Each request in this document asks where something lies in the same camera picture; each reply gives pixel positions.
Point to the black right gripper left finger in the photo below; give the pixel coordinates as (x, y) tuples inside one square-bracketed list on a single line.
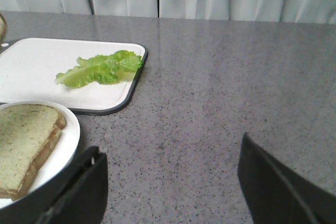
[(78, 194)]

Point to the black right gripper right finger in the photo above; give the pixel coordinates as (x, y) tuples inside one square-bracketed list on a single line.
[(276, 194)]

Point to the bread slice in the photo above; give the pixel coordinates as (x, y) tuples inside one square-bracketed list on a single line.
[(21, 160), (29, 133)]

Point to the green lettuce leaf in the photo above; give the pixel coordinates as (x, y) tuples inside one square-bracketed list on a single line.
[(102, 69)]

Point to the white round plate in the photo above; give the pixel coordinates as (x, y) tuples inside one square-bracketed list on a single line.
[(62, 154)]

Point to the white cutting board grey rim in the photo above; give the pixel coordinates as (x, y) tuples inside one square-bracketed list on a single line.
[(29, 67)]

